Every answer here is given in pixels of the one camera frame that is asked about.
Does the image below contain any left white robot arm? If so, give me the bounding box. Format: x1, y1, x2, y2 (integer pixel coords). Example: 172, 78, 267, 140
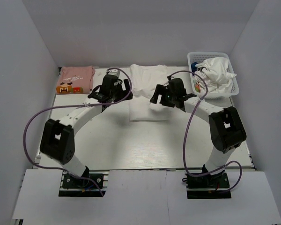
40, 73, 133, 187

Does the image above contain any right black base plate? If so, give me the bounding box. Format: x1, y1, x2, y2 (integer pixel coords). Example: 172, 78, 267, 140
182, 171, 231, 200

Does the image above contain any white red print t-shirt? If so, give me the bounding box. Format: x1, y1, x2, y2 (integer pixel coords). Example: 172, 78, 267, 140
129, 64, 170, 122

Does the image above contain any folded pink t-shirt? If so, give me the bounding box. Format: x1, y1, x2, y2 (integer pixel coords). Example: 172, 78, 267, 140
56, 66, 96, 95

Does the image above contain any blue t-shirt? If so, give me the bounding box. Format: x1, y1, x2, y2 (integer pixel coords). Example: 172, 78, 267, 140
191, 62, 198, 75

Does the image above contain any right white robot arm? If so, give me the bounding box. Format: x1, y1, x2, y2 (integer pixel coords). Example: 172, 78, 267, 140
150, 78, 247, 187

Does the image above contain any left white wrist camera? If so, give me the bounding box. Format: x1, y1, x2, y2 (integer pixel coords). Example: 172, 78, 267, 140
106, 69, 120, 77

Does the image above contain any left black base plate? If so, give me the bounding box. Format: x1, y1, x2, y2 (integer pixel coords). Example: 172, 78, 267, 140
59, 172, 108, 197

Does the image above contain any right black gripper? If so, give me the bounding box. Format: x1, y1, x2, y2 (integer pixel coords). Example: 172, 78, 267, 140
150, 84, 177, 108

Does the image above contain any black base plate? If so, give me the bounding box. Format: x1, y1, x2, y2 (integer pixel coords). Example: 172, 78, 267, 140
182, 171, 231, 200
59, 172, 108, 197

